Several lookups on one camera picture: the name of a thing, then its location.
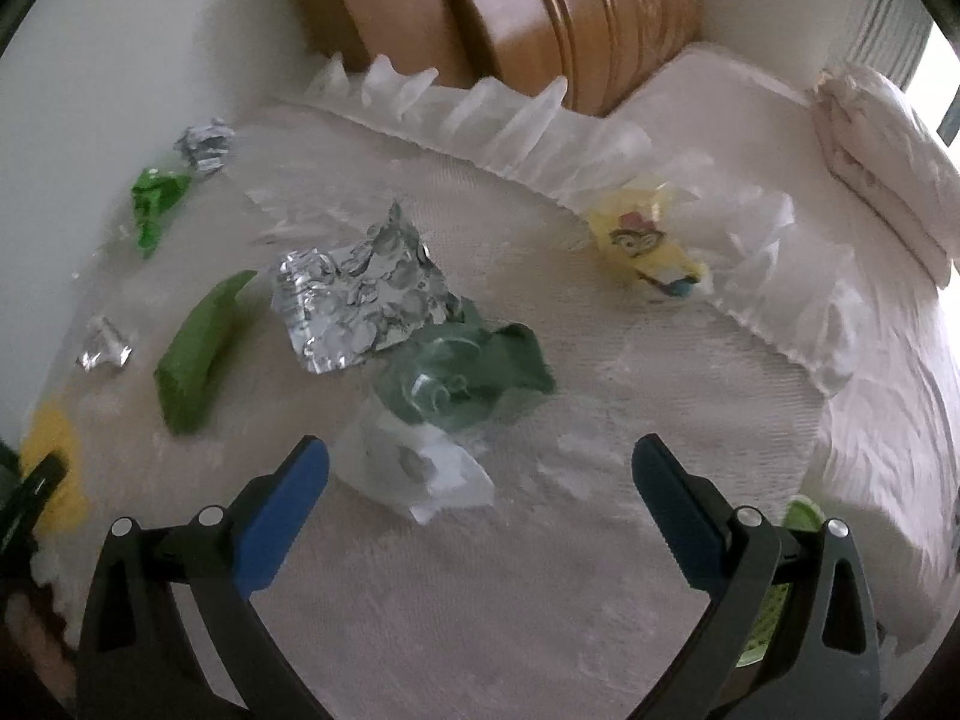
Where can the green basket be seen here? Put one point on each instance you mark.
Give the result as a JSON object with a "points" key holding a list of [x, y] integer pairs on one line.
{"points": [[775, 609]]}

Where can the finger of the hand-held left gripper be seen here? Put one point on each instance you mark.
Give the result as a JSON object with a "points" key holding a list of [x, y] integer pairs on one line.
{"points": [[26, 506]]}

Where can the crumpled green wrapper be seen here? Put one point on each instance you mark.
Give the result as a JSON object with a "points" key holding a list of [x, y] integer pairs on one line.
{"points": [[154, 202]]}

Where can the yellow wrapper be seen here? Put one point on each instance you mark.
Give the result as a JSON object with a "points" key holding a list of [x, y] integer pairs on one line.
{"points": [[52, 454]]}

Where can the white paper packet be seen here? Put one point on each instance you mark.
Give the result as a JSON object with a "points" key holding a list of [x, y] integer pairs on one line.
{"points": [[416, 469]]}

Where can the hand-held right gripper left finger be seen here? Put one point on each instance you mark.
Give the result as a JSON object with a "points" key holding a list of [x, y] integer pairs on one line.
{"points": [[283, 514]]}

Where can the person's left forearm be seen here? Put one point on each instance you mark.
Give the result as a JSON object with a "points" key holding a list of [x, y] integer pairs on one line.
{"points": [[34, 645]]}

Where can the green translucent plastic bag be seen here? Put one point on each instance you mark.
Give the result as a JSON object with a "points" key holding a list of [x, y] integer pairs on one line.
{"points": [[480, 371]]}

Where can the large crumpled silver foil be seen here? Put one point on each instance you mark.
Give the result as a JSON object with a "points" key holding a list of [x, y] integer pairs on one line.
{"points": [[352, 304]]}

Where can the white folded pillow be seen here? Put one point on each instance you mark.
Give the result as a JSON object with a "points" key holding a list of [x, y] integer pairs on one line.
{"points": [[889, 165]]}

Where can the crumpled silver foil ball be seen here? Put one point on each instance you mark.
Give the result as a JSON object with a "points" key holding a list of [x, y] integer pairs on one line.
{"points": [[204, 148]]}

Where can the white striped curtain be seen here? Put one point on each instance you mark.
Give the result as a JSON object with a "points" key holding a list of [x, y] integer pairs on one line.
{"points": [[896, 7]]}

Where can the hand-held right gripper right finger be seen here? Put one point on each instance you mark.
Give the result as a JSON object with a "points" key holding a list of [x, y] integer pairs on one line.
{"points": [[675, 514]]}

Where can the long green packet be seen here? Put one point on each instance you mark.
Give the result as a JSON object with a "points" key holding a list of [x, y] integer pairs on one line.
{"points": [[199, 356]]}

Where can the wooden headboard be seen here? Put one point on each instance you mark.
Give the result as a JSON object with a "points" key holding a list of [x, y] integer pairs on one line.
{"points": [[592, 15]]}

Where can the white bed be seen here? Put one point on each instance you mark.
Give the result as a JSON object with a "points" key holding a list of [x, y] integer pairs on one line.
{"points": [[885, 390]]}

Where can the small silver foil scrap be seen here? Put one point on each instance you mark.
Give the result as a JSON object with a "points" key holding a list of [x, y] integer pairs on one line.
{"points": [[101, 350]]}

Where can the white frilled tablecloth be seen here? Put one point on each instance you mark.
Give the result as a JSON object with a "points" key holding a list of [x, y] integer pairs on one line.
{"points": [[570, 420]]}

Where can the brown wooden panel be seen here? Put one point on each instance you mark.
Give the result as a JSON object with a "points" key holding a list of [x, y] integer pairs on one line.
{"points": [[382, 7]]}

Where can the yellow cartoon print packet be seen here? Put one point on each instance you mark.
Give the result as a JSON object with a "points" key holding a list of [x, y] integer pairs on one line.
{"points": [[649, 244]]}

